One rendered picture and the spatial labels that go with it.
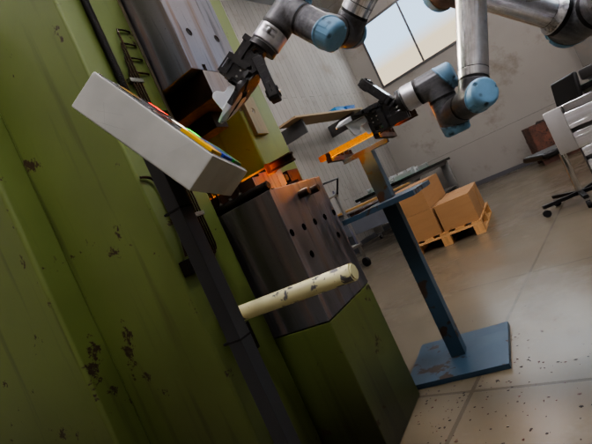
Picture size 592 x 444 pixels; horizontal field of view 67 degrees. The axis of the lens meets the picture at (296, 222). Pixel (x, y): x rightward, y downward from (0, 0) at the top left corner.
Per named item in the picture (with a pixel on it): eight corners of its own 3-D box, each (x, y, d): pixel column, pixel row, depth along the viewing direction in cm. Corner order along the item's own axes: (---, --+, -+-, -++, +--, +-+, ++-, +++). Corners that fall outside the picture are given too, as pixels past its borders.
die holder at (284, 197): (368, 281, 172) (319, 175, 172) (329, 321, 139) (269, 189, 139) (259, 320, 200) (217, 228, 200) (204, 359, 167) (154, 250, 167)
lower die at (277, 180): (289, 187, 163) (279, 166, 163) (260, 196, 145) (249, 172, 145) (209, 229, 183) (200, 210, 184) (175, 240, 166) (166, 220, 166)
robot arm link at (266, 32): (288, 45, 112) (284, 32, 104) (277, 61, 112) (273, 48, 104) (263, 28, 112) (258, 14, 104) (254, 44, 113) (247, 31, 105)
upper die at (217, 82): (247, 98, 163) (237, 74, 163) (214, 96, 146) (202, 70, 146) (173, 150, 184) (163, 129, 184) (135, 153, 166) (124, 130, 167)
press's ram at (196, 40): (256, 77, 175) (213, -16, 175) (191, 68, 141) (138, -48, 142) (185, 129, 196) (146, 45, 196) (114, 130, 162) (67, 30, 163)
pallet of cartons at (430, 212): (499, 209, 503) (475, 155, 504) (485, 233, 409) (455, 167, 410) (433, 233, 547) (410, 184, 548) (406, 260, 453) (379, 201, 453)
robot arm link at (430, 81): (459, 85, 120) (446, 57, 120) (421, 107, 125) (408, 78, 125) (463, 87, 127) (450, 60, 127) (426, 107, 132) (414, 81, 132)
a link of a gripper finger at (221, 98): (203, 111, 110) (225, 80, 110) (223, 125, 110) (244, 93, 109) (200, 108, 107) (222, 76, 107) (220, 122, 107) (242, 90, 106)
